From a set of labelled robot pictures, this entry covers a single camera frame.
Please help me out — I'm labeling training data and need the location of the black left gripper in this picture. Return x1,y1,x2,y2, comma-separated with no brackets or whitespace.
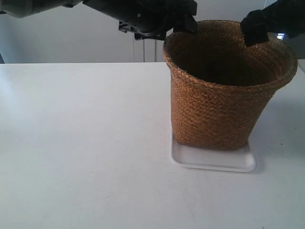
83,0,198,40

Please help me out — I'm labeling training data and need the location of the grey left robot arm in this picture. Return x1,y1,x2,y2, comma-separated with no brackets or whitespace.
0,0,198,41

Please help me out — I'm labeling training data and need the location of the brown woven basket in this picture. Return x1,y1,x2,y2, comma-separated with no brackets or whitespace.
163,20,297,150

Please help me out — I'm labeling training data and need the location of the white rectangular plastic tray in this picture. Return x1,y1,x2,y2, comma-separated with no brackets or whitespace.
170,130,256,173

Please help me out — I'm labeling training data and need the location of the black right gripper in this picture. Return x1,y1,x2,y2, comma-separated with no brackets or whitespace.
240,0,305,47

